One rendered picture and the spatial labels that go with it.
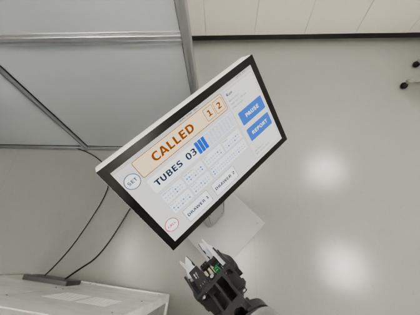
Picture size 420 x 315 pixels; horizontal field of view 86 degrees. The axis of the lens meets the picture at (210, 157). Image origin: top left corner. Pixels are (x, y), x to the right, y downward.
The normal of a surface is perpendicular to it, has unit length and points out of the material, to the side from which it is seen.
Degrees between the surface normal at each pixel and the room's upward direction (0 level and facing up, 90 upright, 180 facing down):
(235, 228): 3
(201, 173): 50
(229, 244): 3
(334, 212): 0
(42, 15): 90
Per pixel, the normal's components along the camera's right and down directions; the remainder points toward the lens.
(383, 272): -0.05, -0.44
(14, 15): -0.04, 0.90
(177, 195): 0.50, 0.20
